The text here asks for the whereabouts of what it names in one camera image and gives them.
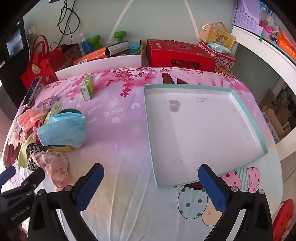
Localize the large red gift box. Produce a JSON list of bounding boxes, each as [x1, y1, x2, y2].
[[146, 39, 216, 73]]

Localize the leopard print cloth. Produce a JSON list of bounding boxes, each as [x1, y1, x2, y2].
[[26, 142, 47, 171]]

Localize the yellow sponge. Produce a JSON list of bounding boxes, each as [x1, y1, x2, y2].
[[50, 144, 73, 153]]

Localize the pile of colourful stationery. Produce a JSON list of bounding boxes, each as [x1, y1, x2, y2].
[[259, 1, 296, 47]]

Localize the purple cartoon tube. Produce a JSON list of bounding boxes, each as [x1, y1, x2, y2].
[[37, 96, 59, 109]]

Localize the yellow box with handle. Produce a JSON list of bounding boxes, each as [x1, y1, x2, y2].
[[199, 22, 237, 50]]

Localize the purple perforated basket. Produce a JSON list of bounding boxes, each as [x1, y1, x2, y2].
[[231, 0, 264, 36]]

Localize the light green cloth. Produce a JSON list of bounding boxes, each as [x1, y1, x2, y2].
[[17, 136, 38, 168]]

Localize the teal plastic container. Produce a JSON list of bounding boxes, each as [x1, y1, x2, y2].
[[128, 43, 141, 55]]

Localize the blue face mask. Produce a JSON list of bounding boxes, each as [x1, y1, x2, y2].
[[37, 112, 87, 149]]

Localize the orange printed carton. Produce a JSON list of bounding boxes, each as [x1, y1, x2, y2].
[[73, 47, 109, 66]]

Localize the red cloth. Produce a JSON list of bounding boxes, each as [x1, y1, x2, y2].
[[32, 120, 42, 144]]

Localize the pink white wavy cloth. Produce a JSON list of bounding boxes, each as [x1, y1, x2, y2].
[[16, 108, 50, 142]]

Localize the blue wipes pack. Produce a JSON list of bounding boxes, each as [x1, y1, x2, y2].
[[207, 42, 235, 56]]

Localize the dark red paper bag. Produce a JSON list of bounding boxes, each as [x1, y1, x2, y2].
[[50, 43, 82, 70]]

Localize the green dumbbell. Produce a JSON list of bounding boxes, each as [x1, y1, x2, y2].
[[114, 31, 127, 42], [89, 35, 102, 47]]

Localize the white tray with teal rim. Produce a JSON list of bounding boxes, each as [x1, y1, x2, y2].
[[143, 84, 269, 188]]

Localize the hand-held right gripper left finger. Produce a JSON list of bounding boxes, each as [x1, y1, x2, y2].
[[27, 163, 104, 241]]

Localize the black television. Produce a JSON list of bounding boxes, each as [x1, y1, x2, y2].
[[0, 17, 26, 70]]

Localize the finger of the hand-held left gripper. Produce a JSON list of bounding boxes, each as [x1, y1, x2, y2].
[[0, 166, 16, 186], [21, 168, 45, 193]]

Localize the smartphone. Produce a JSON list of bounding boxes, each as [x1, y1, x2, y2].
[[22, 75, 43, 108]]

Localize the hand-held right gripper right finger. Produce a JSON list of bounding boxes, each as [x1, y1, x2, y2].
[[198, 164, 274, 241]]

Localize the blue liquid bottle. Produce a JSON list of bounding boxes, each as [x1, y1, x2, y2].
[[80, 33, 92, 56]]

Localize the red gift bag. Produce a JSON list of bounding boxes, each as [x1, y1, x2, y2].
[[20, 35, 58, 91]]

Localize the black cables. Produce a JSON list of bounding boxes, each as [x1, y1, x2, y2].
[[50, 0, 81, 50]]

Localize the white printed carton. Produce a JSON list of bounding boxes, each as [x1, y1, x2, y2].
[[262, 112, 281, 144]]

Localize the white desk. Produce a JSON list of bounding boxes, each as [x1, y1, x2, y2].
[[231, 25, 296, 149]]

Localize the red white patterned box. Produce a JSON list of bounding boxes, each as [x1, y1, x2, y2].
[[198, 41, 237, 72]]

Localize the pink lace cloth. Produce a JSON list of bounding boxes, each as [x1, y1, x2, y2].
[[30, 149, 70, 189]]

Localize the gold red ornament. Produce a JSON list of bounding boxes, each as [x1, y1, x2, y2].
[[217, 68, 235, 77]]

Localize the brown cartons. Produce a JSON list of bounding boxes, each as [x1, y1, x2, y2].
[[259, 79, 292, 137]]

